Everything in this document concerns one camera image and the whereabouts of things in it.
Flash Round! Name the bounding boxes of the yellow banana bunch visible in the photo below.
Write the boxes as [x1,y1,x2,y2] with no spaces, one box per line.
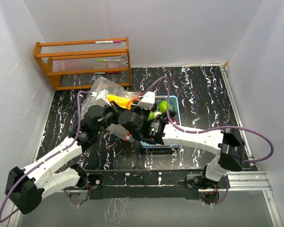
[108,94,136,109]

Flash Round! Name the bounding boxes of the black grape bunch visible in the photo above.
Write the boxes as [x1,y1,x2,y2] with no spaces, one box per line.
[160,110,177,121]

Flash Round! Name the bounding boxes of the clear zip top bag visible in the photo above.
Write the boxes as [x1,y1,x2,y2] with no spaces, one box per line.
[81,77,138,143]

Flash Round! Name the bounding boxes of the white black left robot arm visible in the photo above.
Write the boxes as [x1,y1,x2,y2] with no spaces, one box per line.
[5,102,124,214]

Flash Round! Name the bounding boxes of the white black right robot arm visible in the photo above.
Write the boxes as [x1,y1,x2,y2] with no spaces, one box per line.
[118,107,245,189]

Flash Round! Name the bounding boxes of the dark green round vegetable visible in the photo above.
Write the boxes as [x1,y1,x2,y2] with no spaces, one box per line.
[148,111,155,121]

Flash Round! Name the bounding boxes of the light green round fruit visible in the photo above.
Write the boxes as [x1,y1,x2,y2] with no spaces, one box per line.
[158,100,172,113]

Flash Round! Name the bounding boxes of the light blue plastic basket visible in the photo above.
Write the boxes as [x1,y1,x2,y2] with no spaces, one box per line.
[141,96,181,149]

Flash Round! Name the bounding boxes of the green white marker pen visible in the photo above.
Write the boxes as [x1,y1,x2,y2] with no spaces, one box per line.
[97,59,121,62]

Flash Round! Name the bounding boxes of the orange wooden shelf rack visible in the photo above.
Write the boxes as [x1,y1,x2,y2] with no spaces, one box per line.
[33,37,132,91]

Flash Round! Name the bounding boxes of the small grey clip box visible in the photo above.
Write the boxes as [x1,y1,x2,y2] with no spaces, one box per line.
[121,55,128,64]

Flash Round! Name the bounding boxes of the pink white marker pen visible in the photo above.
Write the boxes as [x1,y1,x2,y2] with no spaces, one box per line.
[94,40,122,44]

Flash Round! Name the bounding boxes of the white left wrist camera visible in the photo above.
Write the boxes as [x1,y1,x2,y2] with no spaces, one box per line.
[92,89,111,107]

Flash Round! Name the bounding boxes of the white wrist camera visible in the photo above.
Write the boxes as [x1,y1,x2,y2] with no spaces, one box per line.
[136,91,155,110]
[92,89,111,107]

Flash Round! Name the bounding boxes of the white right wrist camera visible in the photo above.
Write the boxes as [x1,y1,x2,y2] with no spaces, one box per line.
[136,91,155,110]

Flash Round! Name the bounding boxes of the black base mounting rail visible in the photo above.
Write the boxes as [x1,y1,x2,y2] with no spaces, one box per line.
[76,170,202,200]

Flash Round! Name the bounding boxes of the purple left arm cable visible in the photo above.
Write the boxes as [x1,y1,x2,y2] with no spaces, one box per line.
[0,91,95,223]

